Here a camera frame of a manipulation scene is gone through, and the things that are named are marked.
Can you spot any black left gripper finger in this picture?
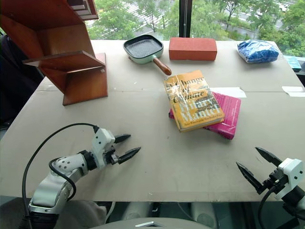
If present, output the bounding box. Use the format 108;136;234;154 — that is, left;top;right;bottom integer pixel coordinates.
113;134;132;145
117;146;142;165

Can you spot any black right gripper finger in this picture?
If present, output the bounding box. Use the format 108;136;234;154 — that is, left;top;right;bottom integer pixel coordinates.
255;146;282;169
235;161;265;195

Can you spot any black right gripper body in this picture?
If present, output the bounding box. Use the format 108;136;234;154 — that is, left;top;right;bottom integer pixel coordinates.
262;167;288;194

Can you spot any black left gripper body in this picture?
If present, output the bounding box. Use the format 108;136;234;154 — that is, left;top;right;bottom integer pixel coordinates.
102;136;120;166

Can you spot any pink paperback book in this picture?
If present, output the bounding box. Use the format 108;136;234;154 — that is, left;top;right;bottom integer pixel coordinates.
168;92;242;141

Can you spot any yellow hardcover book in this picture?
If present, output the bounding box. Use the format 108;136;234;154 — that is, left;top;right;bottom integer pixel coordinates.
163;70;226;134

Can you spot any wooden shelf unit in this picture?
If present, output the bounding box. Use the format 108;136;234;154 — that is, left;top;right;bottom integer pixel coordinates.
0;0;109;106

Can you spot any grey rounded robot torso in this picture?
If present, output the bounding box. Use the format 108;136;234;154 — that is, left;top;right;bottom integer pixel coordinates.
89;216;216;229

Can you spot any mint green square grill pan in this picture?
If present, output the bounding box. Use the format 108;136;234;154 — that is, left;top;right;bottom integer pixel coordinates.
122;34;172;76

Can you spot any teal box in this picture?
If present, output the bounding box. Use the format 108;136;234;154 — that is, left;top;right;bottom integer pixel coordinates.
285;55;303;72

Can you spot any blue plastic bag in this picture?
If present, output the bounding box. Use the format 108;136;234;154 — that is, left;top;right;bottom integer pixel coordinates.
237;39;280;64

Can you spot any red brick block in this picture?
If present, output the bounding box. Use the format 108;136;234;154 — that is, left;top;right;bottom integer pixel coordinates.
168;37;218;62

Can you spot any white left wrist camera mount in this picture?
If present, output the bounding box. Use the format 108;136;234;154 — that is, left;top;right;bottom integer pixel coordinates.
91;128;116;168

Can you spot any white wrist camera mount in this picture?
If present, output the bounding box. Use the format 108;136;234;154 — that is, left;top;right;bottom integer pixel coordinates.
91;128;116;168
274;157;305;200

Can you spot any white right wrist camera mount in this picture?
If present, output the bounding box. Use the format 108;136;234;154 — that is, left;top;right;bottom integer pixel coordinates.
274;157;305;200

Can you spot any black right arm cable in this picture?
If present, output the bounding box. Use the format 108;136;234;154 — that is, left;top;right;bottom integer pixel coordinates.
257;185;301;229

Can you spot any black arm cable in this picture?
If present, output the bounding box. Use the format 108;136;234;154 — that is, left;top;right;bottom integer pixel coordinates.
21;123;99;229
257;185;301;229

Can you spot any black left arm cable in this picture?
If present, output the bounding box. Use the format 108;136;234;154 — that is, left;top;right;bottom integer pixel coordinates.
21;123;99;229

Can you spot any black window frame post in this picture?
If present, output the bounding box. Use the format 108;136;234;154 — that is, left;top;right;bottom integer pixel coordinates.
178;0;191;38

